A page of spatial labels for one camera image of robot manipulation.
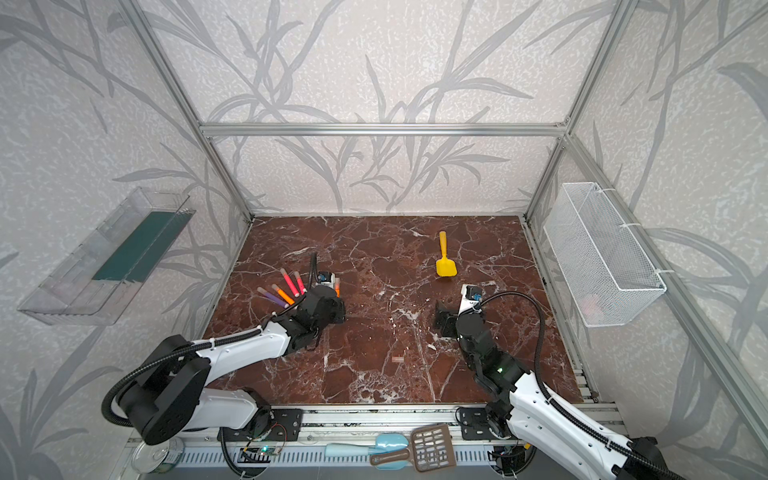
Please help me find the aluminium front rail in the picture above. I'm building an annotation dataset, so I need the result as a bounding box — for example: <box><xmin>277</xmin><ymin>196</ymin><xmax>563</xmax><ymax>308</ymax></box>
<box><xmin>122</xmin><ymin>403</ymin><xmax>628</xmax><ymax>448</ymax></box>

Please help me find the light blue brush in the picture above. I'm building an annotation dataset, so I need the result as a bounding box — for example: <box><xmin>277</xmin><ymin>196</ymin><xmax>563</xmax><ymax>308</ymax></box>
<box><xmin>324</xmin><ymin>433</ymin><xmax>409</xmax><ymax>458</ymax></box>

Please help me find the white wire basket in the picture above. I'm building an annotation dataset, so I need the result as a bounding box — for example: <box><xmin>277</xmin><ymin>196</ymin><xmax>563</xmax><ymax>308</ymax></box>
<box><xmin>544</xmin><ymin>182</ymin><xmax>667</xmax><ymax>328</ymax></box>

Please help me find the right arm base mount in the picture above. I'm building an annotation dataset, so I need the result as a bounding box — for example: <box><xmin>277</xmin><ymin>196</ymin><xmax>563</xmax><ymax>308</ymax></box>
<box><xmin>455</xmin><ymin>406</ymin><xmax>510</xmax><ymax>441</ymax></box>

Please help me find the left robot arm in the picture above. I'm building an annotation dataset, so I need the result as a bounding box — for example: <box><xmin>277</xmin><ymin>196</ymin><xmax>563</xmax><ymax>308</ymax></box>
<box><xmin>101</xmin><ymin>284</ymin><xmax>346</xmax><ymax>445</ymax></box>

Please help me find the purple highlighter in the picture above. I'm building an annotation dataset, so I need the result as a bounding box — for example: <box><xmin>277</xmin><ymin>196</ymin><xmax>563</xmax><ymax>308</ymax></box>
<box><xmin>257</xmin><ymin>287</ymin><xmax>289</xmax><ymax>308</ymax></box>

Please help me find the silver tape roll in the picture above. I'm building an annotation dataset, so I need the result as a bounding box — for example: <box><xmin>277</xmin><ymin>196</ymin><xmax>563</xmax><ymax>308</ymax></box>
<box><xmin>131</xmin><ymin>437</ymin><xmax>185</xmax><ymax>474</ymax></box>

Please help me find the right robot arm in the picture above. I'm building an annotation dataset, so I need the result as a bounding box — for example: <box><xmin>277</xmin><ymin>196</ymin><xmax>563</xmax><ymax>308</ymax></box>
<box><xmin>434</xmin><ymin>284</ymin><xmax>681</xmax><ymax>479</ymax></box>

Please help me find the pink highlighter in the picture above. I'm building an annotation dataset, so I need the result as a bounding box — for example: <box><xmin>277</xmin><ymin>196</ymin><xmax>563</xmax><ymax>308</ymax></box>
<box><xmin>293</xmin><ymin>271</ymin><xmax>307</xmax><ymax>294</ymax></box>
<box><xmin>280</xmin><ymin>268</ymin><xmax>301</xmax><ymax>298</ymax></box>

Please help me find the orange highlighter lone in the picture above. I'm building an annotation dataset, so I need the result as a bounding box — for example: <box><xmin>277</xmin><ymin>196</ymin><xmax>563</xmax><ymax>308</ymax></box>
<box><xmin>272</xmin><ymin>284</ymin><xmax>295</xmax><ymax>305</ymax></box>

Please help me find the brown slotted litter scoop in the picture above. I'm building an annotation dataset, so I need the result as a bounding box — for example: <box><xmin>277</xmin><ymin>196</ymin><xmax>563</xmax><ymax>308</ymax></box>
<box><xmin>369</xmin><ymin>423</ymin><xmax>457</xmax><ymax>473</ymax></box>

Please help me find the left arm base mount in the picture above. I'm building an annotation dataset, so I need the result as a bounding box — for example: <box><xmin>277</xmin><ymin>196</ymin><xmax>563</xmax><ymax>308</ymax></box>
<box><xmin>217</xmin><ymin>407</ymin><xmax>304</xmax><ymax>443</ymax></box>

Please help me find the clear plastic wall tray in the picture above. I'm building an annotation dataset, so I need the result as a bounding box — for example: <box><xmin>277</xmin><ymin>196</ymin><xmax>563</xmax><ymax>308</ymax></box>
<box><xmin>18</xmin><ymin>187</ymin><xmax>196</xmax><ymax>326</ymax></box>

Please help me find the yellow plastic scoop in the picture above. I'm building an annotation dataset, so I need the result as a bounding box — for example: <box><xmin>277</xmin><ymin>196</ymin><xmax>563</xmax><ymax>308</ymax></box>
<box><xmin>435</xmin><ymin>231</ymin><xmax>457</xmax><ymax>278</ymax></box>

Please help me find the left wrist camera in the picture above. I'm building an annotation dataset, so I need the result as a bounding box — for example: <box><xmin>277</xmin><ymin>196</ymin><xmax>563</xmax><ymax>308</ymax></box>
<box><xmin>316</xmin><ymin>271</ymin><xmax>336</xmax><ymax>288</ymax></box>

